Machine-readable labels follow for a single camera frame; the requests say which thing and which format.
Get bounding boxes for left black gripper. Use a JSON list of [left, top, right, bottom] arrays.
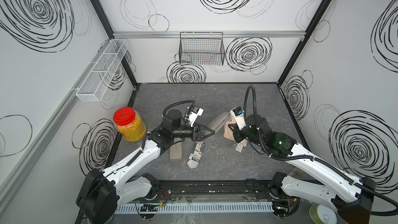
[[171, 122, 214, 143]]

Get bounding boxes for grey fabric oval eyeglass case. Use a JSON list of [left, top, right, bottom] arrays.
[[207, 112, 231, 134]]

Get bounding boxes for grey rectangular eyeglass case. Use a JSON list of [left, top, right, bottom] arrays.
[[170, 138, 183, 161]]

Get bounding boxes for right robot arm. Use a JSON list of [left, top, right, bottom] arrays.
[[228, 108, 376, 224]]

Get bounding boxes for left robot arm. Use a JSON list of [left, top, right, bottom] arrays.
[[75, 105, 225, 224]]

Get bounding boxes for red lid jar yellow grains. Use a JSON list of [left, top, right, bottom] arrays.
[[113, 107, 146, 142]]

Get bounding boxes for green white tape roll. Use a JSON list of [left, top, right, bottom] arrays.
[[309, 205, 337, 224]]

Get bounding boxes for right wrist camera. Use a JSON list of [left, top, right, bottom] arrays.
[[230, 106, 246, 130]]

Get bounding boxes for black corrugated left cable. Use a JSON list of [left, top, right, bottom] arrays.
[[162, 100, 197, 118]]

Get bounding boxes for black corrugated cable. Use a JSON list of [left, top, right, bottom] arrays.
[[243, 85, 398, 217], [162, 100, 197, 118]]

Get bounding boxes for black corrugated right cable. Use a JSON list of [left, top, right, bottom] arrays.
[[243, 85, 398, 217]]

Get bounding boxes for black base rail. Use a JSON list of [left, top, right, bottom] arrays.
[[134, 179, 299, 202]]

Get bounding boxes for white slotted cable duct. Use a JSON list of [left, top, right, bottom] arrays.
[[115, 202, 274, 214]]

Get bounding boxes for black wire wall basket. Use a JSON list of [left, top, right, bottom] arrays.
[[178, 32, 226, 66]]

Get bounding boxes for white wire wall shelf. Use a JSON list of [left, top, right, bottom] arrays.
[[76, 39, 128, 102]]

